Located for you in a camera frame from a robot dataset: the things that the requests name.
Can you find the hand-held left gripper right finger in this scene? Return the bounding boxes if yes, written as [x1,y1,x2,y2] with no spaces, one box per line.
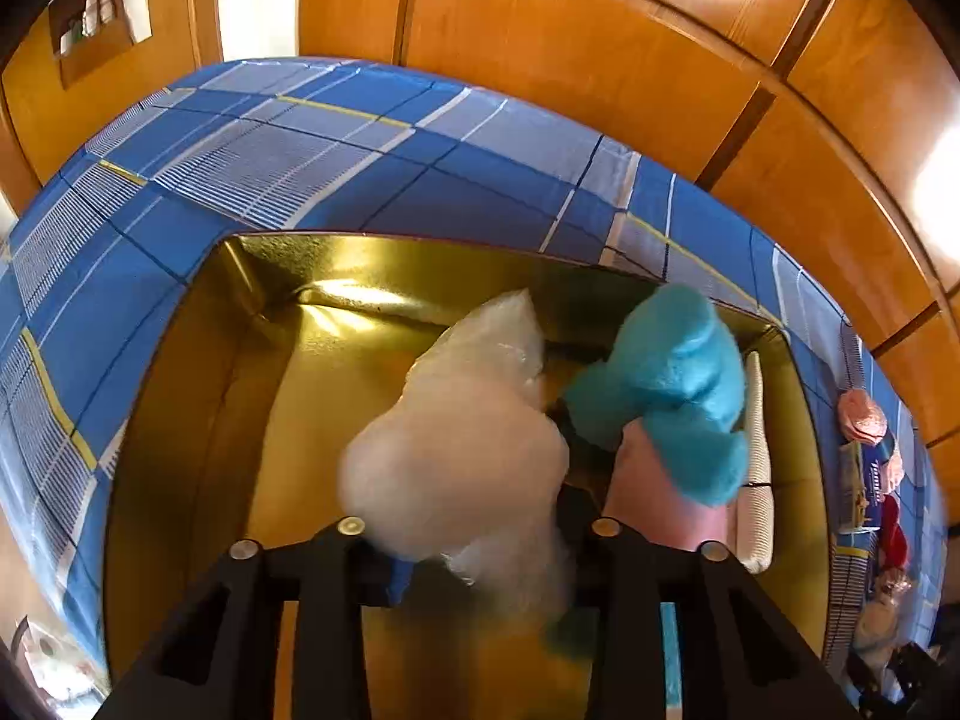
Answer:
[553,486,856,720]

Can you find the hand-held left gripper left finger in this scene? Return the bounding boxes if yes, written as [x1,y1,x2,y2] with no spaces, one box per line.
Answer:
[97,517,415,720]

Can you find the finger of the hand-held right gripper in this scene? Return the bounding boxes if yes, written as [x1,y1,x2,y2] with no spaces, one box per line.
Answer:
[850,643,960,720]

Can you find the white socks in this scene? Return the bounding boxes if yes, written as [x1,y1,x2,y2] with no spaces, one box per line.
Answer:
[851,604,905,672]

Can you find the pink satin scrunchie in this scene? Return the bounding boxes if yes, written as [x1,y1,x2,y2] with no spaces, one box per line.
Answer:
[874,566,920,608]

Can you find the clear bag of cotton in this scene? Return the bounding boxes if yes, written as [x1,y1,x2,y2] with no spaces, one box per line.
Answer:
[337,289,575,616]

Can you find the beige cloth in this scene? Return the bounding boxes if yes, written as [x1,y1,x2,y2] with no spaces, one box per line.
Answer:
[731,349,777,575]

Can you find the teal and pink fuzzy sock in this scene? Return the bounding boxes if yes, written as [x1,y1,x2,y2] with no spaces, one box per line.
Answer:
[562,283,751,552]

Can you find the gold-lined dark box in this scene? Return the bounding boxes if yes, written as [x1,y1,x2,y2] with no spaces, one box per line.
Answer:
[101,231,833,720]

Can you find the pink dishcloth with blue band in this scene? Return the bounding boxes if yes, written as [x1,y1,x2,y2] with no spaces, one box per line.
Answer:
[836,388,905,496]

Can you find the blue plaid bedsheet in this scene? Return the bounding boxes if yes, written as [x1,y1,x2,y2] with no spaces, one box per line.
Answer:
[0,56,946,691]

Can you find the wooden wardrobe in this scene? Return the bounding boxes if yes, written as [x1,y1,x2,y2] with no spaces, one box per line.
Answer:
[296,0,960,526]

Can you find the wooden door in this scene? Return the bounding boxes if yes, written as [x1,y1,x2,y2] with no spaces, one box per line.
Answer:
[0,0,226,211]

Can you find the group of small bottles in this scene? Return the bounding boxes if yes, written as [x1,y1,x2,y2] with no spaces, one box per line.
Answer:
[60,0,125,53]

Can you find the wall niche shelf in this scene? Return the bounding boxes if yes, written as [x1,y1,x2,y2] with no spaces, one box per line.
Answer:
[49,0,155,87]

